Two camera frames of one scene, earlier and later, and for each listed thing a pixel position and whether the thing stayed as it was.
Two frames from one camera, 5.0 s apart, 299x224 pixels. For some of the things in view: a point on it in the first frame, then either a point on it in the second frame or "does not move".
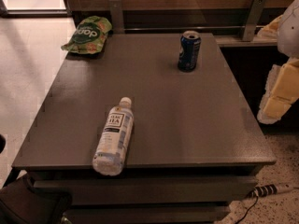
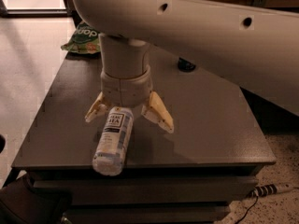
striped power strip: [269, 189] does not move
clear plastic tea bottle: [108, 158] does not move
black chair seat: [21, 203] does not move
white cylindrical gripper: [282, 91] → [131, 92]
